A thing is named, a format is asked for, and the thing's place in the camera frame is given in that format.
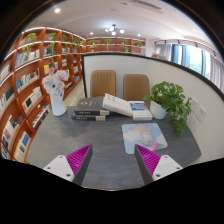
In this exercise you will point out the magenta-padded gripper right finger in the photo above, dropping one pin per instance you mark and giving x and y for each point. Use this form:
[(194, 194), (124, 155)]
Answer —
[(165, 166)]

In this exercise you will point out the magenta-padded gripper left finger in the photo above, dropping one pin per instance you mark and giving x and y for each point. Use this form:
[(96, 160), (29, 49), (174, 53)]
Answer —
[(60, 166)]

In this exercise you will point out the pastel cartoon mouse pad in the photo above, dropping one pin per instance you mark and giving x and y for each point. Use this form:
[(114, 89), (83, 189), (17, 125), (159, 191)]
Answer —
[(133, 136)]

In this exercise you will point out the white plant pot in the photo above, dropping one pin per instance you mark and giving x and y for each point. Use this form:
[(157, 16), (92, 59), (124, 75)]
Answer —
[(157, 111)]

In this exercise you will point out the dark hardcover book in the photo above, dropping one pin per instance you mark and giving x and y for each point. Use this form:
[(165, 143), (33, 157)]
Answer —
[(87, 117), (89, 105)]

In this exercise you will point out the blue and white book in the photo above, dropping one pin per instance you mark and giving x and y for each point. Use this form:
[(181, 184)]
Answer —
[(140, 110)]

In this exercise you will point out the white ceramic pitcher vase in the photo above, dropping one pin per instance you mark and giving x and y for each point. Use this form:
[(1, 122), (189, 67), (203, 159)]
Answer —
[(58, 105)]

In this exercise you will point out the green leafy plant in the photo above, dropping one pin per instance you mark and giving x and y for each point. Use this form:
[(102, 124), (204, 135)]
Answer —
[(171, 96)]

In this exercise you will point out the pink and white flowers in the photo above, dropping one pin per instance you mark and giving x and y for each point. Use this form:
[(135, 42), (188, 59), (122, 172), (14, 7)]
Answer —
[(55, 81)]

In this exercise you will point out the tan upholstered chair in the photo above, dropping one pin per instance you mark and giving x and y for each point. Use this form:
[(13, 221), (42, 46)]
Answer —
[(103, 83), (136, 86)]

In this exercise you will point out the orange wooden bookshelf unit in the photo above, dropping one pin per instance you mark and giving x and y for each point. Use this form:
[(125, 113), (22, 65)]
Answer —
[(30, 83)]

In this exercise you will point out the window with white curtains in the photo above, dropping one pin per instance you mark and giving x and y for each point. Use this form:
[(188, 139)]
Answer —
[(196, 58)]

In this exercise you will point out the ceiling spot lights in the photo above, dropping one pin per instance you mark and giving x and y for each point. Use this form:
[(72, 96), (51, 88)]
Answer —
[(114, 30)]

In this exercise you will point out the white wall socket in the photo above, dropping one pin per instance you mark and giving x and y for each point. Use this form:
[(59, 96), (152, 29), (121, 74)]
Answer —
[(193, 105), (200, 113)]

